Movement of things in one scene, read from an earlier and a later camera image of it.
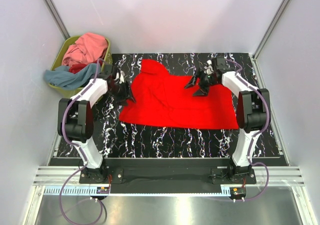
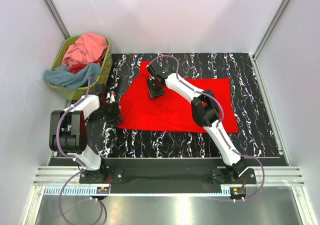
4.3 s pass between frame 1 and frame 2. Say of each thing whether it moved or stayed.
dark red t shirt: stayed
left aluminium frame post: stayed
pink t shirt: stayed
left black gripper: moved
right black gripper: moved
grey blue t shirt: stayed
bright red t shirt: moved
